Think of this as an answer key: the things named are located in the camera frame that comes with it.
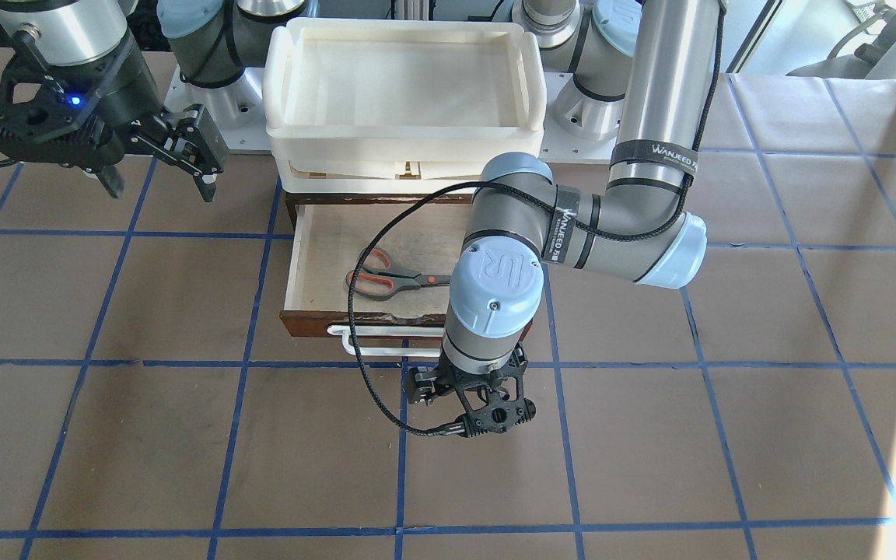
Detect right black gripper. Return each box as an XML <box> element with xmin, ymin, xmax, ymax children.
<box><xmin>96</xmin><ymin>105</ymin><xmax>228</xmax><ymax>203</ymax></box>

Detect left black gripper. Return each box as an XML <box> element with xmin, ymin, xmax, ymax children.
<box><xmin>406</xmin><ymin>346</ymin><xmax>530</xmax><ymax>407</ymax></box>

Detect white drawer handle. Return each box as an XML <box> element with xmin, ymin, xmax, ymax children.
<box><xmin>355</xmin><ymin>325</ymin><xmax>444</xmax><ymax>359</ymax></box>

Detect black orange scissors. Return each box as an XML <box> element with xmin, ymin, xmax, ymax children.
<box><xmin>353</xmin><ymin>246</ymin><xmax>451</xmax><ymax>301</ymax></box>

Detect wooden drawer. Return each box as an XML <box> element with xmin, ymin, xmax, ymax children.
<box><xmin>279</xmin><ymin>202</ymin><xmax>534</xmax><ymax>343</ymax></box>

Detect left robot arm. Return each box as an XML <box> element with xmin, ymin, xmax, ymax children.
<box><xmin>406</xmin><ymin>1</ymin><xmax>726</xmax><ymax>404</ymax></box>

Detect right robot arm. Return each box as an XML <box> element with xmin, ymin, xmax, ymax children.
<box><xmin>0</xmin><ymin>1</ymin><xmax>319</xmax><ymax>202</ymax></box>

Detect white plastic tray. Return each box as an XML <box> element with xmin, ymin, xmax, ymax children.
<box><xmin>262</xmin><ymin>18</ymin><xmax>548</xmax><ymax>195</ymax></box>

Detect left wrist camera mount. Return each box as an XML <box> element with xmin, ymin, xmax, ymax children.
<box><xmin>457</xmin><ymin>387</ymin><xmax>537</xmax><ymax>437</ymax></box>

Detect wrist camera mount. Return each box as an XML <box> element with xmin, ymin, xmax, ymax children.
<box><xmin>0</xmin><ymin>44</ymin><xmax>125</xmax><ymax>173</ymax></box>
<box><xmin>457</xmin><ymin>387</ymin><xmax>537</xmax><ymax>437</ymax></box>

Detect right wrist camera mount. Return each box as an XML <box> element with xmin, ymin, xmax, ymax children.
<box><xmin>0</xmin><ymin>44</ymin><xmax>125</xmax><ymax>173</ymax></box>

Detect black ribbed cable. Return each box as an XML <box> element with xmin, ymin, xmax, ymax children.
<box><xmin>347</xmin><ymin>0</ymin><xmax>729</xmax><ymax>438</ymax></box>

